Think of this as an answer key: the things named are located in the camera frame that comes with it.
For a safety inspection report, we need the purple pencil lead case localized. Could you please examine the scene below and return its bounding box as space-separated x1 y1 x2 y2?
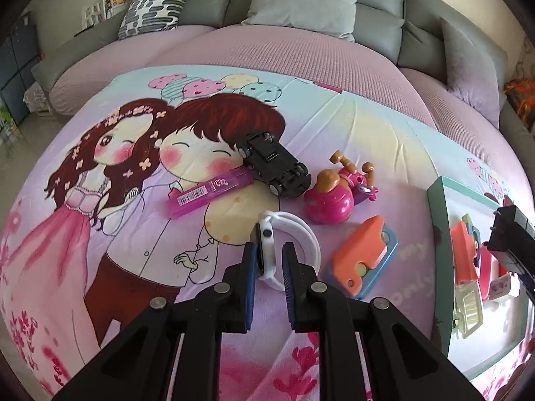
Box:
166 167 254 218

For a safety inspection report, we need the black toy car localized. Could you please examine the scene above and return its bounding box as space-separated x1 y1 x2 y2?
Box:
236 130 311 198

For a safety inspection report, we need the pink sofa seat cover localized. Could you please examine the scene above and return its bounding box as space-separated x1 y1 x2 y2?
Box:
49 25 534 184

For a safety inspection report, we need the cartoon printed bed sheet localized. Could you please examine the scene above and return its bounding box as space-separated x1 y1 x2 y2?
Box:
0 63 535 401

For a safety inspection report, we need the orange blue toy knife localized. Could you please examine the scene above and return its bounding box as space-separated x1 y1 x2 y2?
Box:
451 214 482 286
327 216 398 299

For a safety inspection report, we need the white hair claw clip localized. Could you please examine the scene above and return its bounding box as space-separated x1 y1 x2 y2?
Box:
453 281 483 339

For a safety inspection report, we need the teal shallow cardboard box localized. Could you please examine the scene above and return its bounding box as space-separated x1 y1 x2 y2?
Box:
427 176 529 379

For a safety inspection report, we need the grey square cushion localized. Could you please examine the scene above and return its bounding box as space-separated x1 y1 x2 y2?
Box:
243 0 357 42

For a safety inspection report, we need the grey purple cushion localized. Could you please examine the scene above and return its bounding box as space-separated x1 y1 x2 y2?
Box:
441 18 502 129

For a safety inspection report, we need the white magazine rack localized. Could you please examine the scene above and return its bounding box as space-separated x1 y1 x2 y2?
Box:
82 0 129 30

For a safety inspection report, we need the black usb charger cube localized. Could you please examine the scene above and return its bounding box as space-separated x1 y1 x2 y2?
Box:
482 205 535 302

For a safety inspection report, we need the pink brown toy puppy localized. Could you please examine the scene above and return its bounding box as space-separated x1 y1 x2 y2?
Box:
304 150 378 225

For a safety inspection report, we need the grey sofa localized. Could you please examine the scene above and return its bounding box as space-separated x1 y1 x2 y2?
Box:
33 0 521 143

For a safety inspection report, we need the dark storage cabinet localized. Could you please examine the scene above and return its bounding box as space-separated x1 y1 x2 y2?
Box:
1 12 41 125

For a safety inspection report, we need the white smartwatch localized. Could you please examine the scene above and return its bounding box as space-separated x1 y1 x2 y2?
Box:
255 210 322 293

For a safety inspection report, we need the black white patterned pillow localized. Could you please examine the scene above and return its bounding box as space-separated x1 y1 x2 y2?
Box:
118 0 187 40

